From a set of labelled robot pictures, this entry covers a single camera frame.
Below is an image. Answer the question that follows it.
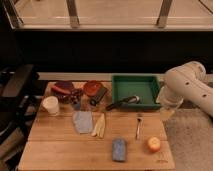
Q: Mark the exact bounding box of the dark purple grapes bunch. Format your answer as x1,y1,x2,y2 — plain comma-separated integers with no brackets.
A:
70,88,83,104

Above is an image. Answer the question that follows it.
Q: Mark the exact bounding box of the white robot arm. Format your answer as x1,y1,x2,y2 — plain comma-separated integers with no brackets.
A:
157,61,213,118

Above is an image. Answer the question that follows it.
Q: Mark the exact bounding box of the green plastic tray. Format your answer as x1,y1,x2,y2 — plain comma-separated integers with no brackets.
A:
111,75,161,110

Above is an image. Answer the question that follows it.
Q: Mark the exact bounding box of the red orange bowl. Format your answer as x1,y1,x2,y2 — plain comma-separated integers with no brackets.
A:
83,80,102,97

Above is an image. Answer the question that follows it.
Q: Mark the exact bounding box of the black rectangular box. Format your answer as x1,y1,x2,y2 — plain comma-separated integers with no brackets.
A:
90,86,107,106

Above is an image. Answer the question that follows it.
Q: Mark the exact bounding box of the blue small cup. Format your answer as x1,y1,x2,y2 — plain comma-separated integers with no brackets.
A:
72,102,81,110

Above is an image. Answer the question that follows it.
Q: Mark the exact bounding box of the light blue cloth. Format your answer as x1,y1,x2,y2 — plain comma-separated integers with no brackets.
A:
73,111,93,134

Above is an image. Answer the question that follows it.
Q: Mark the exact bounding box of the dark maroon bowl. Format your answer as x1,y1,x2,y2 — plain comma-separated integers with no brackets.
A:
50,81,74,99

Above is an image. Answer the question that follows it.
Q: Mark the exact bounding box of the metal fork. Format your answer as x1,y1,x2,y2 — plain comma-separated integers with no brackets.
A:
135,113,142,140

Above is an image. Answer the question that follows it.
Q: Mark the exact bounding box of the peeled banana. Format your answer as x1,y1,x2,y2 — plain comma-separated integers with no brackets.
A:
91,113,106,138

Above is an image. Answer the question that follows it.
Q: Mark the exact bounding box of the white paper cup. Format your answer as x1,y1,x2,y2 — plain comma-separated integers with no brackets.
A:
42,96,60,116

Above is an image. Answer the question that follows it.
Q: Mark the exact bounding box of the blue sponge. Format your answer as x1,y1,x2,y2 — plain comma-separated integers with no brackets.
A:
112,138,126,162

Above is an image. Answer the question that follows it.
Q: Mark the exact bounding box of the orange fruit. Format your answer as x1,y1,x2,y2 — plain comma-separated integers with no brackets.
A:
147,137,161,152

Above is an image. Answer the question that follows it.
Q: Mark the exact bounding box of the black chair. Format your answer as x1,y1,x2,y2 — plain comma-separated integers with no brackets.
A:
0,64,39,145

